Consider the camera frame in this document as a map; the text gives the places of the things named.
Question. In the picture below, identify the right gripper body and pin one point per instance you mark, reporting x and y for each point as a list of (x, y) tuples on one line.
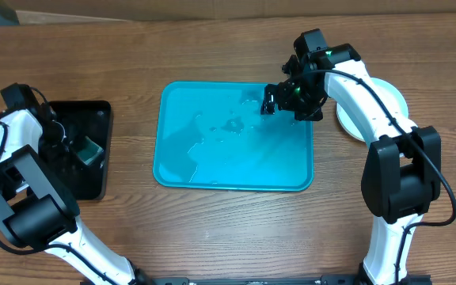
[(304, 99)]

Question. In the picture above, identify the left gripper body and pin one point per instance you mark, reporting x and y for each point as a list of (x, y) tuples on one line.
[(53, 140)]

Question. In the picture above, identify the green sponge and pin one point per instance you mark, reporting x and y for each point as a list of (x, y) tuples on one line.
[(87, 151)]

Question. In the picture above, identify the light blue plate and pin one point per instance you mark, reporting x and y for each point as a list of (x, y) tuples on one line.
[(387, 91)]

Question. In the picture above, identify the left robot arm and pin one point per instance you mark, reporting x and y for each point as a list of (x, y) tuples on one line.
[(38, 212)]

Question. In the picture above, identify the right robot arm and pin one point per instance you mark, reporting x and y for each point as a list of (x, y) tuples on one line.
[(398, 182)]

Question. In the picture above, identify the teal plastic tray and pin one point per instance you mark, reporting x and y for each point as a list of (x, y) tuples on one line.
[(212, 135)]

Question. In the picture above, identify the black rectangular bin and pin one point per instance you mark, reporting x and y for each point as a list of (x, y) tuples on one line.
[(95, 119)]

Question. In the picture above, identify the cardboard strip at back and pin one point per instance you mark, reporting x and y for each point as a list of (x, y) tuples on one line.
[(165, 10)]

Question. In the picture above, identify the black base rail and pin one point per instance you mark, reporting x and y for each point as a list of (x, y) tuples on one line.
[(323, 280)]

